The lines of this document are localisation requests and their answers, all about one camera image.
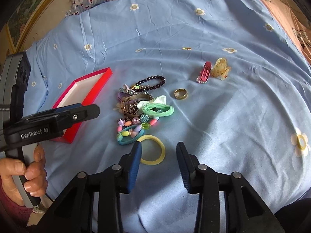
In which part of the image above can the yellow bangle ring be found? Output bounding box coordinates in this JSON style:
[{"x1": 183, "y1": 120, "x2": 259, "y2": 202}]
[{"x1": 136, "y1": 134, "x2": 167, "y2": 166}]

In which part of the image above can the purple bow hair tie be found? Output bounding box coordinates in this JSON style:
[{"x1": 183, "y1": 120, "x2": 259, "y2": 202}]
[{"x1": 117, "y1": 84, "x2": 137, "y2": 103}]

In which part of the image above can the gold wrist watch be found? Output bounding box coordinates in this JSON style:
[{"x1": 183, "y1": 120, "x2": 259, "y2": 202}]
[{"x1": 120, "y1": 93, "x2": 153, "y2": 118}]

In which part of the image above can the dark beaded bracelet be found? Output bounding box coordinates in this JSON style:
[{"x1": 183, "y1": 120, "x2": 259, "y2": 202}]
[{"x1": 132, "y1": 75, "x2": 167, "y2": 93}]

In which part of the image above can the gold metal ring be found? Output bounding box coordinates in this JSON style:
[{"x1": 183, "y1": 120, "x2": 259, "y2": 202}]
[{"x1": 173, "y1": 88, "x2": 189, "y2": 100}]

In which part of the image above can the pink hair clip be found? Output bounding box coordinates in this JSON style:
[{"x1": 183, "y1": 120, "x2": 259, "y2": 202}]
[{"x1": 196, "y1": 61, "x2": 212, "y2": 84}]

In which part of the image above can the yellow translucent claw clip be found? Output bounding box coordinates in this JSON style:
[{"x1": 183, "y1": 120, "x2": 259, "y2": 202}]
[{"x1": 211, "y1": 57, "x2": 232, "y2": 81}]

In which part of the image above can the red sleeve forearm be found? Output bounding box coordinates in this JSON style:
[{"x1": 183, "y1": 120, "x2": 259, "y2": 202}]
[{"x1": 1, "y1": 182, "x2": 33, "y2": 227}]

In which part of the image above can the red white jewelry box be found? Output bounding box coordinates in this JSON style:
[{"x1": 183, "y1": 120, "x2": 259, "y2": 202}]
[{"x1": 51, "y1": 67, "x2": 114, "y2": 144}]

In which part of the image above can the person's left hand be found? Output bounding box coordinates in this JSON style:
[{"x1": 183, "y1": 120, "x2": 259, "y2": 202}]
[{"x1": 1, "y1": 145, "x2": 47, "y2": 208}]

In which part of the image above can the blue floral bed sheet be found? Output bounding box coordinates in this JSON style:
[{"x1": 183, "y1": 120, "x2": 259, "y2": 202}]
[{"x1": 24, "y1": 0, "x2": 310, "y2": 232}]

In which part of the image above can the pink printed cloth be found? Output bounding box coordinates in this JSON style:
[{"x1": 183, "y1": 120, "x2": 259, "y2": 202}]
[{"x1": 261, "y1": 0, "x2": 310, "y2": 62}]

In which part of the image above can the teal hair tie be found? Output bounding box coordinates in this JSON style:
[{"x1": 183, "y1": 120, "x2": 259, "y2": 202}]
[{"x1": 116, "y1": 126, "x2": 145, "y2": 146}]

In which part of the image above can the colourful bead bracelet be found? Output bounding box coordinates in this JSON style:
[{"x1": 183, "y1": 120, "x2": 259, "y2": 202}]
[{"x1": 116, "y1": 115, "x2": 160, "y2": 139}]

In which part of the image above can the green hair tie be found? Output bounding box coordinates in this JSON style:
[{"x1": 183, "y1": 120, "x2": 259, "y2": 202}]
[{"x1": 141, "y1": 103, "x2": 175, "y2": 117}]

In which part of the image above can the framed picture on wall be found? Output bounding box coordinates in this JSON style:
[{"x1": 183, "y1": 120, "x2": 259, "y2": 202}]
[{"x1": 6, "y1": 0, "x2": 53, "y2": 52}]

